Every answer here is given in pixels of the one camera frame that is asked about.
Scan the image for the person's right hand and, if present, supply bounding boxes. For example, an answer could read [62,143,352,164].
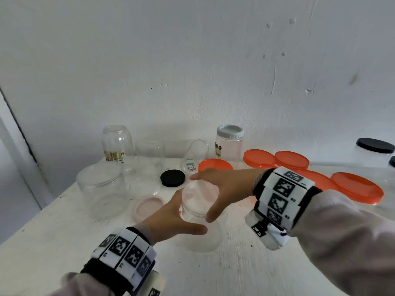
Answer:
[189,168,267,223]

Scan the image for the person's left hand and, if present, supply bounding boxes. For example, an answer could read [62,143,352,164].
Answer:
[142,187,209,245]

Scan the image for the pale pink lid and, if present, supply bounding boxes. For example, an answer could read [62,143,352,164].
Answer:
[132,195,167,223]

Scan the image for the large orange lid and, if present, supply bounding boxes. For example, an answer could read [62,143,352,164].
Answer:
[198,158,234,173]
[330,172,384,205]

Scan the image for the transparent jar dark label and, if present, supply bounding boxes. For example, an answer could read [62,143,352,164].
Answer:
[214,137,243,162]

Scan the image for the tapered transparent jar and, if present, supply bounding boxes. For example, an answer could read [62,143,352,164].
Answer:
[179,180,229,253]

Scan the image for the light blue lid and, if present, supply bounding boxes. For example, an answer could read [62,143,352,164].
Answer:
[216,124,244,140]

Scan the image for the medium transparent jar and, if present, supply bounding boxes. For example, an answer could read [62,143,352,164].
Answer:
[135,138,166,176]

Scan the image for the large transparent jar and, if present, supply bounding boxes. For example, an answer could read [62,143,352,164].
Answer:
[76,162,130,221]

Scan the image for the rounded transparent jar yellow label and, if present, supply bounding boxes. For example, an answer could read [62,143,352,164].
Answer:
[101,125,136,171]

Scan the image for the small black lid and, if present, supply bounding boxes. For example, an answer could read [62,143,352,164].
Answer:
[356,138,395,154]

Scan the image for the person's left forearm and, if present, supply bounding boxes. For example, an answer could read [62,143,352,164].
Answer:
[51,272,124,296]

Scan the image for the person's right forearm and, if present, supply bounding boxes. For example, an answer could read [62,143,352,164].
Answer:
[291,190,395,296]

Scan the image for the black white marker wristband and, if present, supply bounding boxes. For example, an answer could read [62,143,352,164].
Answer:
[253,166,323,231]
[81,226,157,295]

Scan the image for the white panelled door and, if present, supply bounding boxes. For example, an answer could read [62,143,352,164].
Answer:
[0,92,55,244]

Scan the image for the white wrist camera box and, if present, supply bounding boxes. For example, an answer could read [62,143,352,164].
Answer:
[135,269,167,296]
[244,209,290,251]

